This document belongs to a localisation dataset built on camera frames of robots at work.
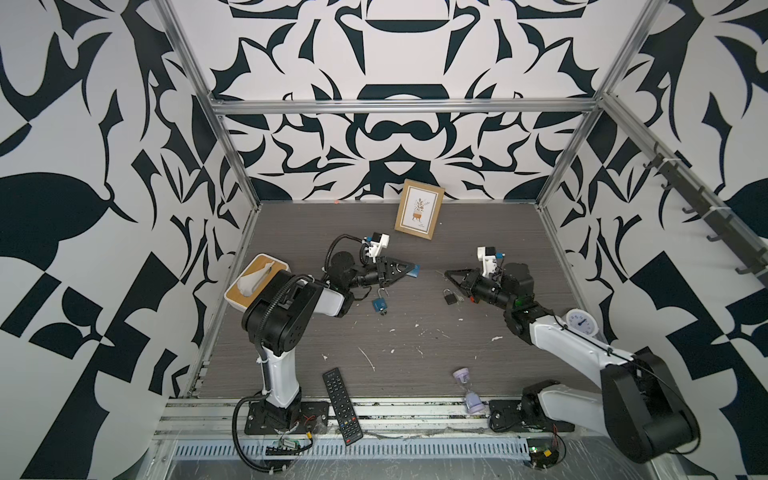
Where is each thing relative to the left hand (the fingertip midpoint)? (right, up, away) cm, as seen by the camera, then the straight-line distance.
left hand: (416, 263), depth 79 cm
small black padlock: (+12, -12, +17) cm, 24 cm away
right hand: (+8, -3, +1) cm, 9 cm away
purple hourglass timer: (+14, -34, -3) cm, 36 cm away
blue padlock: (0, -2, +1) cm, 2 cm away
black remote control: (-17, -38, -6) cm, 42 cm away
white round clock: (+49, -18, +9) cm, 53 cm away
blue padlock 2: (-10, -14, +15) cm, 22 cm away
